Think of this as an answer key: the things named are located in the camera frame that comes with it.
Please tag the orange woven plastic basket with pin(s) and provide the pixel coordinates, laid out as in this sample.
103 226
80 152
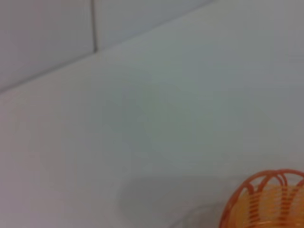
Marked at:
261 206

